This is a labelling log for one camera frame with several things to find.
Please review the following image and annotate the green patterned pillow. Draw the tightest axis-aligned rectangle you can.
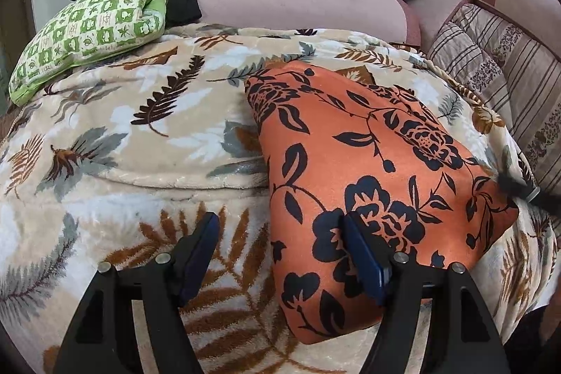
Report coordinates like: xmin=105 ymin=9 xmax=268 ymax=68
xmin=9 ymin=0 xmax=167 ymax=105

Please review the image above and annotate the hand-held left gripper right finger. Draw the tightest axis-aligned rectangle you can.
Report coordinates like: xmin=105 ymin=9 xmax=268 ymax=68
xmin=344 ymin=212 xmax=511 ymax=374

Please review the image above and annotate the pink sofa armrest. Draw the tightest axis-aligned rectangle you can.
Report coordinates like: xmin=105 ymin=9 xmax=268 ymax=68
xmin=405 ymin=0 xmax=561 ymax=63

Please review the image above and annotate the striped brown cushion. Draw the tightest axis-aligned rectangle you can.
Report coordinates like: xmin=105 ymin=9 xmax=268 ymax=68
xmin=427 ymin=4 xmax=561 ymax=199

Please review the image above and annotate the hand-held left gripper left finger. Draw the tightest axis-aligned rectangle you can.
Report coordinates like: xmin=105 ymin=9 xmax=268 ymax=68
xmin=53 ymin=212 xmax=220 ymax=374

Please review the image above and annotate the dark cloth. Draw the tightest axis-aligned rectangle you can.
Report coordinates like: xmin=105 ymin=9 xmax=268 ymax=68
xmin=504 ymin=304 xmax=561 ymax=374

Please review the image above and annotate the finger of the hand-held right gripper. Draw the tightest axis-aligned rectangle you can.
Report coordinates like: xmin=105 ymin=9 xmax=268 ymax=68
xmin=497 ymin=175 xmax=561 ymax=217

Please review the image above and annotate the orange floral pillow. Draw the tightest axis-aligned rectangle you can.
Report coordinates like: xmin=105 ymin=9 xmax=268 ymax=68
xmin=244 ymin=61 xmax=520 ymax=345

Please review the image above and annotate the pink bolster cushion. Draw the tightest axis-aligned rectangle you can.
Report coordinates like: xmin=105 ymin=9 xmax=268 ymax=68
xmin=193 ymin=0 xmax=421 ymax=50

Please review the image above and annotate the leaf print blanket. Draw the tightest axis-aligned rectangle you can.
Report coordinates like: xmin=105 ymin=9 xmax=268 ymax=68
xmin=0 ymin=23 xmax=561 ymax=374

